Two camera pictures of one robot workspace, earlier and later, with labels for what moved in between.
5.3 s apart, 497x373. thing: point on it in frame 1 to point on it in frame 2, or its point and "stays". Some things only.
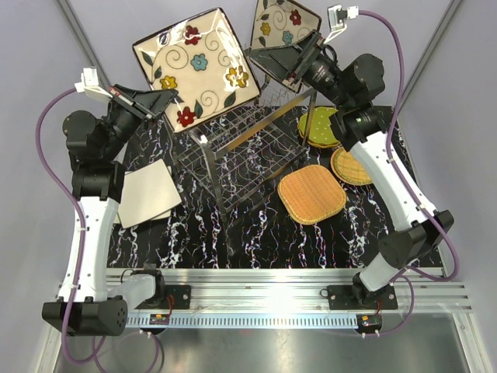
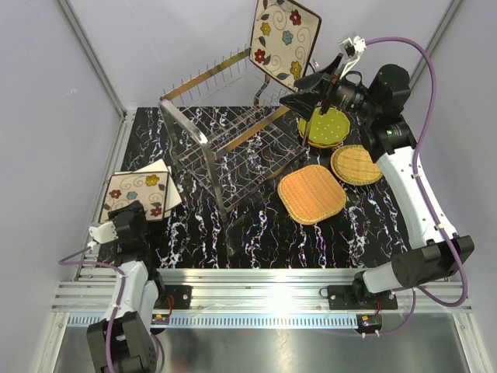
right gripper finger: [280, 61] to [302, 103]
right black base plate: [360, 298] stays
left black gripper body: [123, 119] to [139, 214]
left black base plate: [176, 297] stays
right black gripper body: [315, 70] to [349, 95]
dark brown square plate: [202, 59] to [150, 189]
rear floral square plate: [282, 22] stays
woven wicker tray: [311, 194] stays
